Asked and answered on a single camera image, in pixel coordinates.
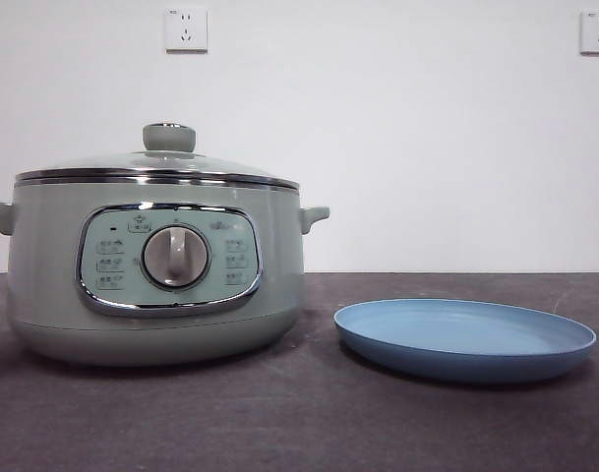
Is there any glass lid with green knob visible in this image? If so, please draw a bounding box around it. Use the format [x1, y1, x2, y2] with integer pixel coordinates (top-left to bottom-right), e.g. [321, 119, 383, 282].
[14, 122, 301, 191]

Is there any blue round plate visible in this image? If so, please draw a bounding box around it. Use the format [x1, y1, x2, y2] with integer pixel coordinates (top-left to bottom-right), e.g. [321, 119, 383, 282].
[333, 297, 598, 384]

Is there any pale green electric steamer pot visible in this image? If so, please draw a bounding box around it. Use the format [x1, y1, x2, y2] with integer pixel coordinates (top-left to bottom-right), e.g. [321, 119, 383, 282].
[0, 179, 330, 367]

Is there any white wall socket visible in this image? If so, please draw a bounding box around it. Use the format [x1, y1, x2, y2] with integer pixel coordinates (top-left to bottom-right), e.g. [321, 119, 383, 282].
[578, 11, 599, 56]
[164, 8, 210, 54]

